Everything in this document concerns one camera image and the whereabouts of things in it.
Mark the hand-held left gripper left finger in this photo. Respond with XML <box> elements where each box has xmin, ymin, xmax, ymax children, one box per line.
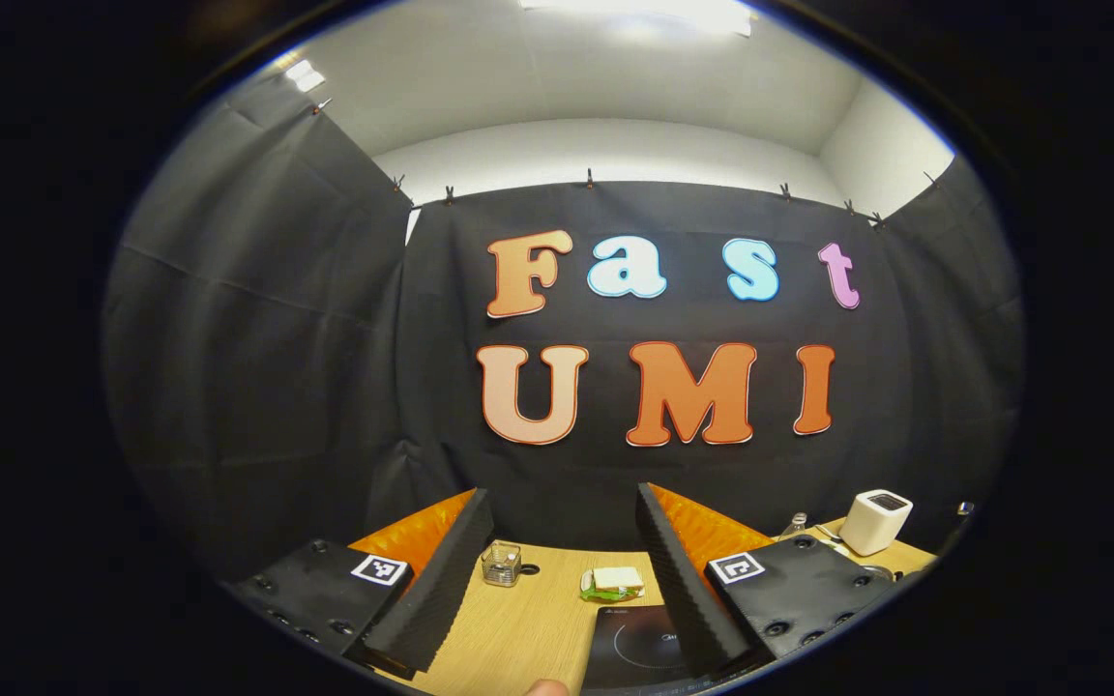
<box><xmin>228</xmin><ymin>488</ymin><xmax>496</xmax><ymax>678</ymax></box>

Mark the row of black cloth clips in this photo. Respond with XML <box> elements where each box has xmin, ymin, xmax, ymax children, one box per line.
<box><xmin>313</xmin><ymin>95</ymin><xmax>940</xmax><ymax>230</ymax></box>

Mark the black backdrop cloth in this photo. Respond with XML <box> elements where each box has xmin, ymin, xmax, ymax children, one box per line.
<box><xmin>101</xmin><ymin>72</ymin><xmax>1027</xmax><ymax>581</ymax></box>

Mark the white boxy appliance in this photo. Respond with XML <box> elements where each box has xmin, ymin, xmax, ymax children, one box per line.
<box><xmin>839</xmin><ymin>489</ymin><xmax>914</xmax><ymax>557</ymax></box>

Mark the large ceiling light panel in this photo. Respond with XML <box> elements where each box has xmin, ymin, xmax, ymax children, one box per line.
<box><xmin>518</xmin><ymin>0</ymin><xmax>756</xmax><ymax>38</ymax></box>

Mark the white sandwich plate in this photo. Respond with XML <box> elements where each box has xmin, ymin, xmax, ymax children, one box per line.
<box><xmin>580</xmin><ymin>570</ymin><xmax>646</xmax><ymax>603</ymax></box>

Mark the black induction cooktop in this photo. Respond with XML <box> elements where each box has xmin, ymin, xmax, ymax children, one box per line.
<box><xmin>581</xmin><ymin>604</ymin><xmax>713</xmax><ymax>692</ymax></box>

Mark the metal wire mesh basket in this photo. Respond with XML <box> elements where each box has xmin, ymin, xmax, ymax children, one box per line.
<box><xmin>481</xmin><ymin>542</ymin><xmax>522</xmax><ymax>588</ymax></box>

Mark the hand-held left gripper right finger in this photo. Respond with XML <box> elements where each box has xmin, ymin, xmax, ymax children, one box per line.
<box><xmin>634</xmin><ymin>482</ymin><xmax>906</xmax><ymax>683</ymax></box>

